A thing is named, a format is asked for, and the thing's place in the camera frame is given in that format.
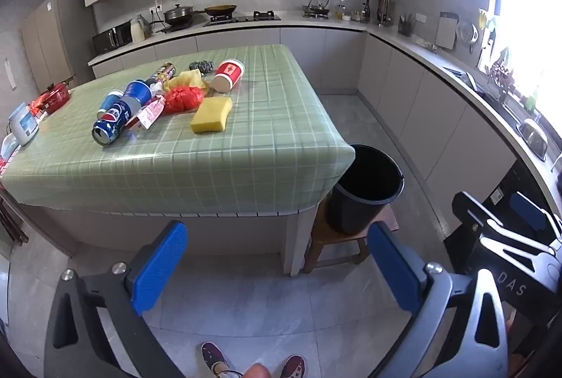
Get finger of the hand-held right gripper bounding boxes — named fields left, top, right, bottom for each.
left=452, top=190, right=556, bottom=271
left=509, top=190, right=562, bottom=249

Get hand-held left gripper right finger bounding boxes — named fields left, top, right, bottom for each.
left=368, top=222, right=511, bottom=378

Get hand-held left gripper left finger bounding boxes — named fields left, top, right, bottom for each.
left=44, top=221, right=189, bottom=378

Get black plastic bucket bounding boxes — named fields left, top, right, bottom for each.
left=324, top=144, right=405, bottom=235

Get printed tall drink can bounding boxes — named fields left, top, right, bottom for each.
left=147, top=62, right=177, bottom=91

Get red paper cup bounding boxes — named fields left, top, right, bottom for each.
left=211, top=59, right=246, bottom=92

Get black built-in oven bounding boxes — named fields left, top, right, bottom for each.
left=481, top=161, right=534, bottom=225

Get white kitchen island base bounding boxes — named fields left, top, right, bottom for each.
left=26, top=202, right=326, bottom=279

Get brown wooden stool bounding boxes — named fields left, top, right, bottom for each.
left=303, top=198, right=400, bottom=274

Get person's left shoe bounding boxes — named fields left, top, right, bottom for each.
left=201, top=342, right=229, bottom=374

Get person's shoe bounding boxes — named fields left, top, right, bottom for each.
left=201, top=342, right=229, bottom=374
left=280, top=355, right=306, bottom=378

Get steel kitchen sink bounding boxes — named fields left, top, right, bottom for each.
left=443, top=66, right=477, bottom=91

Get person's right shoe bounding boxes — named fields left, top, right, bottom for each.
left=280, top=355, right=306, bottom=378

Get grey kitchen counter cabinets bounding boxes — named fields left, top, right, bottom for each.
left=88, top=11, right=562, bottom=238

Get blue cola can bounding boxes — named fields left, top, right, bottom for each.
left=91, top=100, right=132, bottom=148

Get red white snack packet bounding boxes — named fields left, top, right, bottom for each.
left=126, top=99, right=165, bottom=131

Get yellow sponge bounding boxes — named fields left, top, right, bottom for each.
left=190, top=98, right=233, bottom=135

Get red plastic bag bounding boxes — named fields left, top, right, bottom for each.
left=162, top=86, right=206, bottom=114

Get round steel strainer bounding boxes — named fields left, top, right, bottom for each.
left=457, top=21, right=479, bottom=54

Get white cutting board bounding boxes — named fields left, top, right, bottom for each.
left=436, top=11, right=459, bottom=50

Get blue paper cup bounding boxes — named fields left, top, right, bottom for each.
left=123, top=79, right=154, bottom=111

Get green checked tablecloth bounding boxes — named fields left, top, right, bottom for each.
left=0, top=44, right=356, bottom=217

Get black knife holder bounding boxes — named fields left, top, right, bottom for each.
left=397, top=13, right=416, bottom=37

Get yellow plastic bag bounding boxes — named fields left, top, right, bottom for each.
left=163, top=70, right=211, bottom=94

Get small white appliance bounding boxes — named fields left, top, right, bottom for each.
left=8, top=102, right=41, bottom=146

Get red cooking pot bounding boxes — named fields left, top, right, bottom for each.
left=33, top=82, right=73, bottom=115

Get bright kitchen window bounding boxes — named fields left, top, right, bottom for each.
left=476, top=0, right=562, bottom=133

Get steel utensil holder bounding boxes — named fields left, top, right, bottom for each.
left=377, top=0, right=393, bottom=27

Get black microwave oven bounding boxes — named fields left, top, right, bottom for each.
left=92, top=27, right=132, bottom=56

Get steel pot with raised lid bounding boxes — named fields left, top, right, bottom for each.
left=302, top=0, right=331, bottom=18

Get beige refrigerator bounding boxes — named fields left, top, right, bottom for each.
left=21, top=0, right=95, bottom=95

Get grey wok with lid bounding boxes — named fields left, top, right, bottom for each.
left=163, top=3, right=207, bottom=26

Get black frying pan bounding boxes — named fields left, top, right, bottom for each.
left=203, top=5, right=238, bottom=19

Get black gas stove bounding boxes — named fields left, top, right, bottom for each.
left=208, top=11, right=282, bottom=26

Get white paper wall sheet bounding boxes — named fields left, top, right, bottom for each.
left=4, top=57, right=17, bottom=91

